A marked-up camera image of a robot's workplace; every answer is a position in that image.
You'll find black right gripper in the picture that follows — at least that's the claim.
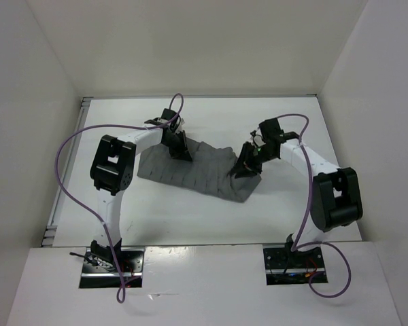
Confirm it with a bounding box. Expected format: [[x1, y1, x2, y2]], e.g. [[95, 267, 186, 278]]
[[229, 141, 276, 179]]

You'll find grey pleated skirt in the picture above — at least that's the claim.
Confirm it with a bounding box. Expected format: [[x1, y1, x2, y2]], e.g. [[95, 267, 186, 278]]
[[137, 138, 261, 203]]

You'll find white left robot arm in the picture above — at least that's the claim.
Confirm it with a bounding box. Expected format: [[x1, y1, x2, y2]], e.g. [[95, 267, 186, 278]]
[[90, 109, 192, 272]]

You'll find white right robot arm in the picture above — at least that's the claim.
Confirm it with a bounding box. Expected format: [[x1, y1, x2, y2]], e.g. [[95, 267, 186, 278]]
[[230, 117, 363, 267]]

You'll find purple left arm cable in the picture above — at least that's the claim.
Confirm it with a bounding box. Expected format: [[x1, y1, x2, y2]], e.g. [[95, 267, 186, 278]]
[[55, 93, 185, 304]]

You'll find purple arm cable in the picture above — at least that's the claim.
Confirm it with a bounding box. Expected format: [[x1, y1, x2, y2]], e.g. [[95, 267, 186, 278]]
[[55, 93, 185, 304], [277, 113, 352, 299]]

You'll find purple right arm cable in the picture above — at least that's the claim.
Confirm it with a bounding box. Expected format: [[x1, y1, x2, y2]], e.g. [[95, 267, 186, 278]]
[[277, 113, 352, 299]]

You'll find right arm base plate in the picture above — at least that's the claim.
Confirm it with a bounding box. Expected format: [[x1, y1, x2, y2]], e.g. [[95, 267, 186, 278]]
[[262, 245, 328, 286]]

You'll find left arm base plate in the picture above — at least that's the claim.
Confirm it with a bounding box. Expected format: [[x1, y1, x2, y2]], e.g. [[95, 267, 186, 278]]
[[79, 247, 145, 289]]

